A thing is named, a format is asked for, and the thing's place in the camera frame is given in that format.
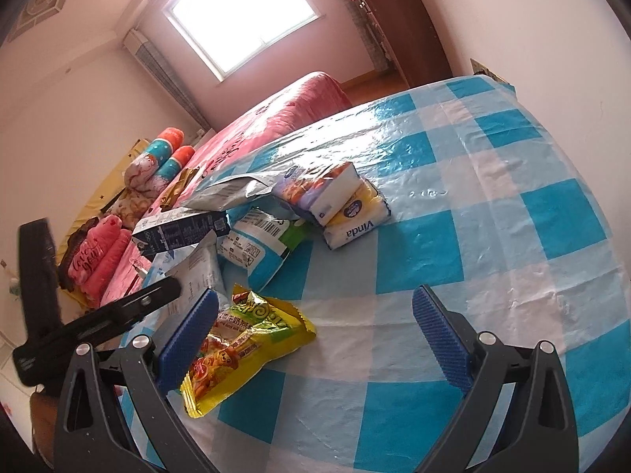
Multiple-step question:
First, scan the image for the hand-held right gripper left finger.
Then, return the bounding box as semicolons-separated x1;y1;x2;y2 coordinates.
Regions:
53;287;220;473

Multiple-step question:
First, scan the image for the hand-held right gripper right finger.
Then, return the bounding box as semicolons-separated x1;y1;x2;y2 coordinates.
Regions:
412;284;581;473

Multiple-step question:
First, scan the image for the blue orange tissue pack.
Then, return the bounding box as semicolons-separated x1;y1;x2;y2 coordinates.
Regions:
273;162;370;227

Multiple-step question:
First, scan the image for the grey mailing bag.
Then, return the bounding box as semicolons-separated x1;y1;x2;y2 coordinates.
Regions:
185;170;297;212

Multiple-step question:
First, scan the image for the white air conditioner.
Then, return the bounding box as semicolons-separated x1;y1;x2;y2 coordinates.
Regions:
121;30;149;61

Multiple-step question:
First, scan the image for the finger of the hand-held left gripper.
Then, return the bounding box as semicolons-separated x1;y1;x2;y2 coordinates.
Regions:
97;277;182;337

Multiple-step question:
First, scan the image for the pink folded blanket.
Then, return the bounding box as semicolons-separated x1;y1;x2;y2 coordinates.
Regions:
63;214;132;302

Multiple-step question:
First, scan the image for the blue white milk carton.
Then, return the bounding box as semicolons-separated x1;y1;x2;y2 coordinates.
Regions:
131;208;232;257

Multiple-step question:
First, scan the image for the gold packet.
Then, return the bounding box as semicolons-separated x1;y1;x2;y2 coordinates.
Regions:
162;168;199;209

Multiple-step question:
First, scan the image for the white plastic bag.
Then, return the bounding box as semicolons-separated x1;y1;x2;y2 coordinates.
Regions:
140;236;222;321

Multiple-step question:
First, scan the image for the brown wooden wardrobe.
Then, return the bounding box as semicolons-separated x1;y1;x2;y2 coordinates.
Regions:
354;0;452;89

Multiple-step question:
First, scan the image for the window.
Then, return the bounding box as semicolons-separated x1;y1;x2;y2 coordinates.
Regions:
165;0;327;80

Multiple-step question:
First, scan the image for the blue white checked tablecloth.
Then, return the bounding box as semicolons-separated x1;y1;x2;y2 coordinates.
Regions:
116;76;624;473

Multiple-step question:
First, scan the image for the grey striped curtain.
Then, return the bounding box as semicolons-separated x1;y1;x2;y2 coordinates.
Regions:
137;43;214;135

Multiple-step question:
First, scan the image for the large orange blue bolster pillow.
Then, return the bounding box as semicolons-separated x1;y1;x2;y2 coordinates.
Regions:
123;128;185;193

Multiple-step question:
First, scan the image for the yellow white tissue pack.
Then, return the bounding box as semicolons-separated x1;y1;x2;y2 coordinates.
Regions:
323;180;392;250

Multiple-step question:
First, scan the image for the checked hanging cloth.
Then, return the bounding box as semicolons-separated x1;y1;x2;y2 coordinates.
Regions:
344;0;396;76

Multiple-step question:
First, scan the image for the small orange blue bolster pillow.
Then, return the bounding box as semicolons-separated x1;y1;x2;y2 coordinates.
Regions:
158;145;196;181

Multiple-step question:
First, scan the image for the yellow snack packet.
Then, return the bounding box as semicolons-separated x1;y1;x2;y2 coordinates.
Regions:
180;283;317;419

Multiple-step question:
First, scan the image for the yellow star headboard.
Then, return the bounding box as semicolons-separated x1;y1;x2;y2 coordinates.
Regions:
54;138;151;267

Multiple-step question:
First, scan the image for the white plastic bottle blue label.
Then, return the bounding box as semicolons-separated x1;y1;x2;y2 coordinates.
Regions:
217;207;309;289

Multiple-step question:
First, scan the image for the floral rolled quilt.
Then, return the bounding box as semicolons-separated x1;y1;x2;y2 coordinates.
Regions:
111;177;171;230

